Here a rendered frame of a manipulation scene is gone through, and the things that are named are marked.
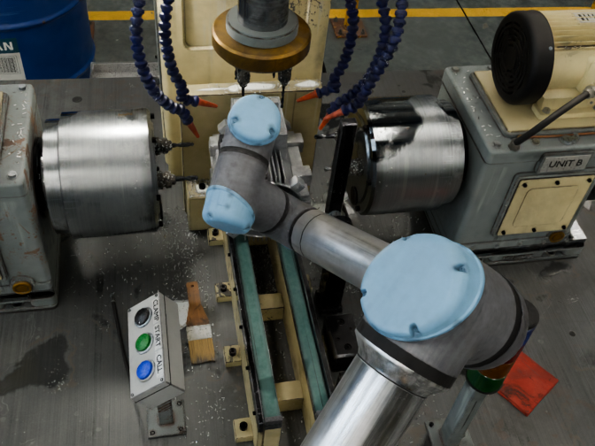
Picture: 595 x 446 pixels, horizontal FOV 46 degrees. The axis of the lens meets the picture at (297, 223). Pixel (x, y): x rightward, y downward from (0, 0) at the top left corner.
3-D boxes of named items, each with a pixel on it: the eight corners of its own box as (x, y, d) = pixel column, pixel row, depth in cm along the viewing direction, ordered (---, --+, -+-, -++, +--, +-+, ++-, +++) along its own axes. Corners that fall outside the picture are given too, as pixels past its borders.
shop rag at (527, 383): (466, 366, 145) (467, 364, 144) (498, 334, 151) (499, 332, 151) (527, 417, 139) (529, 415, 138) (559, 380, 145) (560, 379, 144)
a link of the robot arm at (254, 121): (220, 136, 98) (236, 82, 100) (216, 160, 109) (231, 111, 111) (274, 152, 99) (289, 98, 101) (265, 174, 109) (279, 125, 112)
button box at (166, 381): (146, 320, 122) (125, 308, 118) (178, 303, 120) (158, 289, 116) (150, 410, 111) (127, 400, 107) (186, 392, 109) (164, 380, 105)
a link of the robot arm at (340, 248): (575, 318, 84) (312, 195, 118) (540, 292, 76) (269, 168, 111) (529, 403, 83) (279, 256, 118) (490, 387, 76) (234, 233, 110)
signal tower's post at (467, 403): (423, 422, 136) (484, 292, 105) (462, 417, 137) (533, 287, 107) (436, 462, 131) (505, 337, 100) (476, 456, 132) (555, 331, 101)
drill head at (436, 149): (301, 163, 166) (312, 75, 147) (463, 152, 173) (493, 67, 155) (323, 242, 149) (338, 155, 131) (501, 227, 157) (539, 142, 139)
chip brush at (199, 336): (180, 284, 153) (180, 282, 152) (203, 281, 154) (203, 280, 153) (190, 366, 140) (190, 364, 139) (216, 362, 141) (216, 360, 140)
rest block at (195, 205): (187, 212, 167) (185, 176, 159) (216, 211, 169) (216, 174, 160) (189, 231, 164) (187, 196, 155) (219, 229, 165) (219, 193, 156)
